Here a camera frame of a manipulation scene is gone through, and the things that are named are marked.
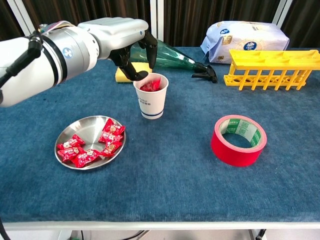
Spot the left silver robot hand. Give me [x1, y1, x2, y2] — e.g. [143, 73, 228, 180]
[77, 16, 159, 82]

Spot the white paper cup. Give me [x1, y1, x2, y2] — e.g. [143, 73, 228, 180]
[132, 72, 170, 120]

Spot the silver metal plate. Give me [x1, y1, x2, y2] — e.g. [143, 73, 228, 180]
[54, 114, 127, 170]

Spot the black pleated curtain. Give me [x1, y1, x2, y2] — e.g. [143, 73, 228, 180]
[0, 0, 27, 42]
[163, 0, 287, 48]
[281, 0, 320, 49]
[21, 0, 152, 48]

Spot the yellow sponge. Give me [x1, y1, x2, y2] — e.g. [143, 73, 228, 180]
[114, 61, 153, 85]

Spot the green spray bottle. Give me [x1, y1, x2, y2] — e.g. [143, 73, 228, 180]
[129, 41, 218, 84]

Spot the white blue tissue pack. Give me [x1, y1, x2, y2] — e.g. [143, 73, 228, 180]
[199, 21, 291, 65]

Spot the blue table cloth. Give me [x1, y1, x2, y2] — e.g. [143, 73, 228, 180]
[0, 46, 320, 223]

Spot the red tape roll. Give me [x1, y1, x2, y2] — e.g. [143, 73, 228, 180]
[210, 114, 268, 168]

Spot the yellow plastic rack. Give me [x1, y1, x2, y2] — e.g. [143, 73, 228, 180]
[223, 49, 320, 91]

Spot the white metal frame post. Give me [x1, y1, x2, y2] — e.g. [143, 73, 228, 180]
[149, 0, 165, 42]
[6, 0, 41, 37]
[271, 0, 295, 28]

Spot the grey metal table frame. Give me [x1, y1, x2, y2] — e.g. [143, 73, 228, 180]
[0, 219, 320, 240]

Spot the black cable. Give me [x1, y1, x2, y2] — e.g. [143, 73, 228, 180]
[117, 229, 147, 240]

